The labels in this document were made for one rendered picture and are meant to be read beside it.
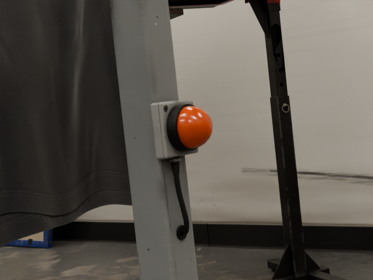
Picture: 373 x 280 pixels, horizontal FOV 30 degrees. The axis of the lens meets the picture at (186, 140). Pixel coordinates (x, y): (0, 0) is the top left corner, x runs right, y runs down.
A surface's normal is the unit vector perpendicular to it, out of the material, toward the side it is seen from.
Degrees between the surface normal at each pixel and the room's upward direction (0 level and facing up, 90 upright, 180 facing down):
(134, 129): 90
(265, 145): 90
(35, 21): 92
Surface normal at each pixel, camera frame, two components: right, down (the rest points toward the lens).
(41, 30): 0.93, -0.04
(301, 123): -0.58, 0.11
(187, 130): -0.17, 0.23
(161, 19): 0.80, -0.06
